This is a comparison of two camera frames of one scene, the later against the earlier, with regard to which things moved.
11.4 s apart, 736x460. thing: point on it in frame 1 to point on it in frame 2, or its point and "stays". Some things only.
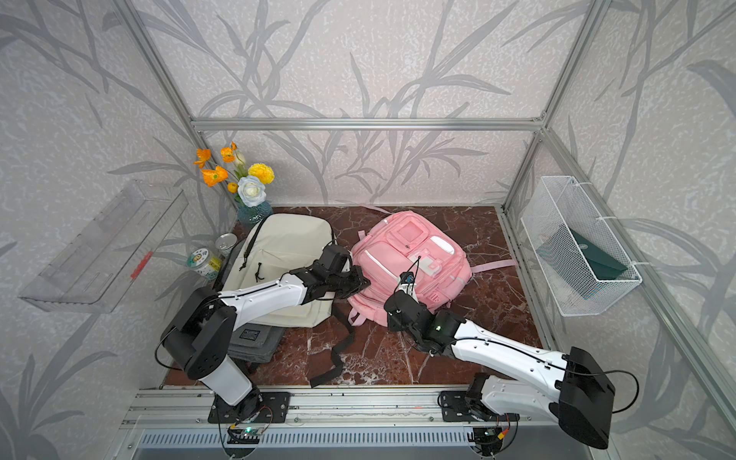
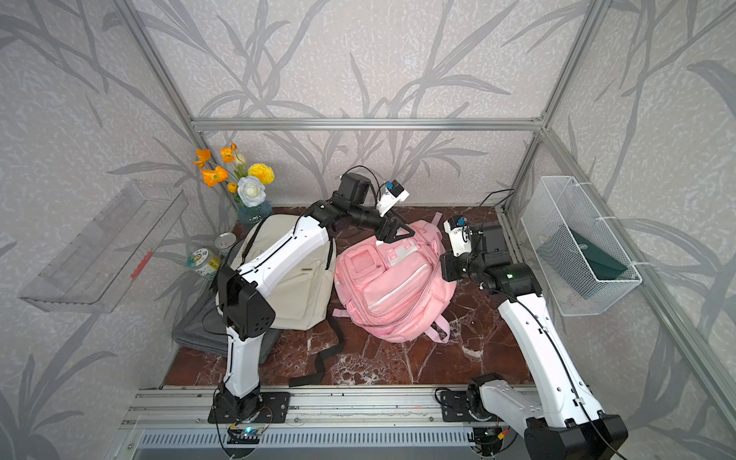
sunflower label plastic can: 205,263 stays
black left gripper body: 345,284 to 366,218
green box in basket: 576,262 stays
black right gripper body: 391,325 to 464,265
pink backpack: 409,249 stays
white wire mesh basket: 584,265 stays
